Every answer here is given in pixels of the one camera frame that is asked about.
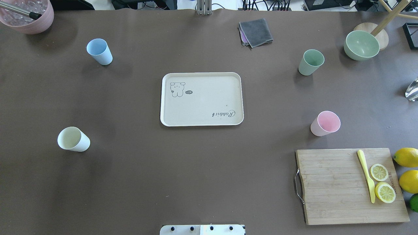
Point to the green cup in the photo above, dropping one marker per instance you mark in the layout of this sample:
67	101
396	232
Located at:
312	59

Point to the pink cup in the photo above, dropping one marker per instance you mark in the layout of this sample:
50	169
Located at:
325	123

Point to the light blue cup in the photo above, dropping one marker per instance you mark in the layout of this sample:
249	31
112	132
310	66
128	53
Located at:
99	50

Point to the cream white cup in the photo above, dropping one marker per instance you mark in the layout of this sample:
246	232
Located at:
72	138

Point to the cream rabbit print tray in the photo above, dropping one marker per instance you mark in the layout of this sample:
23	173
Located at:
201	99

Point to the grey folded cloth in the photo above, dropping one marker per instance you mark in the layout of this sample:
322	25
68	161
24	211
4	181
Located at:
254	33

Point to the wooden cutting board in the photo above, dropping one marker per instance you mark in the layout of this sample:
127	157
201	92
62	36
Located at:
335	191

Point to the green bowl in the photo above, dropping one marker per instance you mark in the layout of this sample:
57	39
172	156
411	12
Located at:
361	45

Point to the yellow plastic knife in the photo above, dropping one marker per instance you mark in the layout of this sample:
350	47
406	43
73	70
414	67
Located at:
370	182

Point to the upper lemon slice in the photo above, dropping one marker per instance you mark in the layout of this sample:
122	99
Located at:
379	172

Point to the lemon slice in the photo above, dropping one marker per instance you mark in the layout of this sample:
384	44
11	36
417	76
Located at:
379	172
385	192

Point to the wooden stand with round base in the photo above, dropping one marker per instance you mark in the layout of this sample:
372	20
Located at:
378	30

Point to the lower lemon slice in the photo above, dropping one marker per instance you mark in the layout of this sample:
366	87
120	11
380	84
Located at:
385	192

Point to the metal tube black tip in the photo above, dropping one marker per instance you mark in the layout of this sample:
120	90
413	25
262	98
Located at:
24	12

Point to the upper whole lemon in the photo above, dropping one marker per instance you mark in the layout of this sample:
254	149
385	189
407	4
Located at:
407	157

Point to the whole lemon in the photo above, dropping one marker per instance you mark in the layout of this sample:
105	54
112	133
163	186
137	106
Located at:
409	181
407	157

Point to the shiny metal scoop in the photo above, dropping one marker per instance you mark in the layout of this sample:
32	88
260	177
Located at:
412	91

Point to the pink bowl with ice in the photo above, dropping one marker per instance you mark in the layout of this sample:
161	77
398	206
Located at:
25	24

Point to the lower whole lemon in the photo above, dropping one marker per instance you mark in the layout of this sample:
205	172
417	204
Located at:
409	181

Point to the green lime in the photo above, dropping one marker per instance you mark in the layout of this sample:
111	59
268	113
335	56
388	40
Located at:
413	202

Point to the aluminium frame post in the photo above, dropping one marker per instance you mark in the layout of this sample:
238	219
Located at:
204	7

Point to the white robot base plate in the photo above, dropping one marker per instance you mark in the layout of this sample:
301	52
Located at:
211	229

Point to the black picture frame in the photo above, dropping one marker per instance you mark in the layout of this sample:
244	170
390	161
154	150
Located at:
410	30

